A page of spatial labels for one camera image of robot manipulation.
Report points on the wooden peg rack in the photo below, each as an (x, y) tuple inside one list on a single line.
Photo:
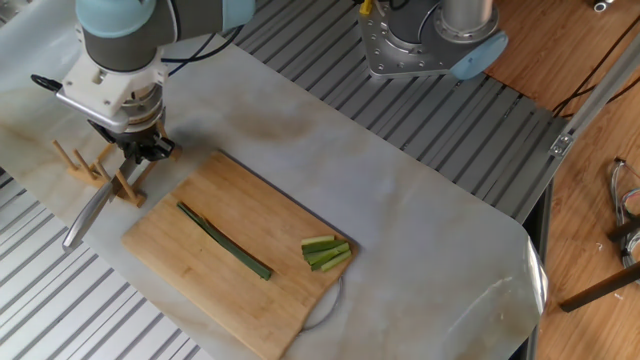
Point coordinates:
[(82, 175)]

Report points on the dark green garlic piece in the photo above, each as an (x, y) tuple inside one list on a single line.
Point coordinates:
[(322, 246), (322, 262), (325, 254)]

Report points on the aluminium frame beam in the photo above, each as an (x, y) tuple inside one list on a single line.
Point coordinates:
[(585, 115)]

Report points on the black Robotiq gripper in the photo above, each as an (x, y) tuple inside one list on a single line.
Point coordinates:
[(130, 137)]

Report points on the bamboo cutting board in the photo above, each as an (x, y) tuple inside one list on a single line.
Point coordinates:
[(225, 310)]

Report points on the pale green garlic piece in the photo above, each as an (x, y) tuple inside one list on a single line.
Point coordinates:
[(336, 261), (317, 240)]

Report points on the yellow tag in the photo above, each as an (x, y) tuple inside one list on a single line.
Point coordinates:
[(366, 7)]

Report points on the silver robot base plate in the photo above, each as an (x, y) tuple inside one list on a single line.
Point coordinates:
[(380, 50)]

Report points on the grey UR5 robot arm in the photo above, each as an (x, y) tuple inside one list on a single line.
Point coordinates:
[(125, 45)]

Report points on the dark wooden bar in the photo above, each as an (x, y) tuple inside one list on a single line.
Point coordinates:
[(600, 287)]

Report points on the long green garlic stalk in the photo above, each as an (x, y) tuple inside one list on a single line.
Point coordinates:
[(225, 242)]

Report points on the steel cleaver knife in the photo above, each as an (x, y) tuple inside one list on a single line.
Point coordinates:
[(85, 220)]

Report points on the marble pattern table mat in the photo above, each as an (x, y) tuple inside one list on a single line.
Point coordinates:
[(375, 225)]

